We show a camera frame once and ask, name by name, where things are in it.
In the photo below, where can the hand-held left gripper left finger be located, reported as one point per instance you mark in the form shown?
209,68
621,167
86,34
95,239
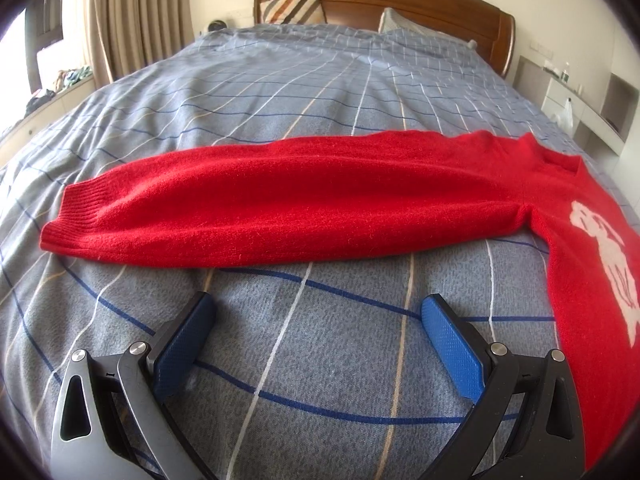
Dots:
180,355

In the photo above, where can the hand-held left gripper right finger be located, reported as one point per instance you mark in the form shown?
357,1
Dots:
450,350

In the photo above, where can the red knit sweater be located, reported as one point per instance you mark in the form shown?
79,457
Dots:
300,210

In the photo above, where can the clothes pile on windowsill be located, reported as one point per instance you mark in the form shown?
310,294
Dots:
65,80

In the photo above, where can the clear plastic bag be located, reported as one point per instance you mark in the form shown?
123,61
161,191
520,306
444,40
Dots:
564,115

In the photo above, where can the white built-in desk cabinet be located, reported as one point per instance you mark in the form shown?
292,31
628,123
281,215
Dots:
595,115

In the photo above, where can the blue checked quilt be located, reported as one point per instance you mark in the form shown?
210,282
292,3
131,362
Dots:
300,100

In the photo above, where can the clear water bottle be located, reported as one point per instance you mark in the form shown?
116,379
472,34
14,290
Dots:
565,74

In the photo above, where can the grey pillow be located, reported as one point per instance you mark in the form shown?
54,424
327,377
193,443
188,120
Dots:
400,22

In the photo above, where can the beige curtain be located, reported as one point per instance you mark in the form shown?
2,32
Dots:
135,10

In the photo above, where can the wooden bed headboard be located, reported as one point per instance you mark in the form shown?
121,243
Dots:
400,0

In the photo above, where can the striped pillow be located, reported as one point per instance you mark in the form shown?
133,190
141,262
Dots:
290,7

